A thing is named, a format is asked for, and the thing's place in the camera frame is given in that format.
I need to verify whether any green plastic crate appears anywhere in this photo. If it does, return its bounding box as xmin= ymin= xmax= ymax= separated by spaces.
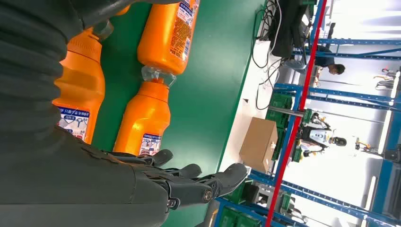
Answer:
xmin=270 ymin=93 xmax=294 ymax=111
xmin=219 ymin=206 xmax=262 ymax=227
xmin=265 ymin=109 xmax=290 ymax=129
xmin=271 ymin=128 xmax=286 ymax=160

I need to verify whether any background humanoid robot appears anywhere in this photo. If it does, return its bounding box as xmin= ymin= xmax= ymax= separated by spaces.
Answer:
xmin=296 ymin=112 xmax=348 ymax=158

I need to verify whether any black cable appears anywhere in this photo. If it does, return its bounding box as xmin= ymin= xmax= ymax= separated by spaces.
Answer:
xmin=255 ymin=59 xmax=282 ymax=111
xmin=250 ymin=0 xmax=283 ymax=70

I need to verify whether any person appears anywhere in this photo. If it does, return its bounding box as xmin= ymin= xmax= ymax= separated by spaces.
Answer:
xmin=283 ymin=44 xmax=346 ymax=76

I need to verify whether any blue metal rack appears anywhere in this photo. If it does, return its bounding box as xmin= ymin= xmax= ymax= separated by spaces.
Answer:
xmin=216 ymin=0 xmax=401 ymax=227

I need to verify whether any grey metal post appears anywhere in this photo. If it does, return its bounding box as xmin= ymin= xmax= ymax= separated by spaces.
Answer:
xmin=268 ymin=105 xmax=305 ymax=118

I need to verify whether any white table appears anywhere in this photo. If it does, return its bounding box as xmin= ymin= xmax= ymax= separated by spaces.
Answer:
xmin=218 ymin=37 xmax=301 ymax=173

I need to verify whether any red metal post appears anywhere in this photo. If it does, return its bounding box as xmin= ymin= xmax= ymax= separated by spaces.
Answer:
xmin=264 ymin=0 xmax=328 ymax=227

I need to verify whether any brown cardboard box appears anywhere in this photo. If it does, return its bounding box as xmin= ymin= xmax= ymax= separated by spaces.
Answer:
xmin=239 ymin=117 xmax=279 ymax=174

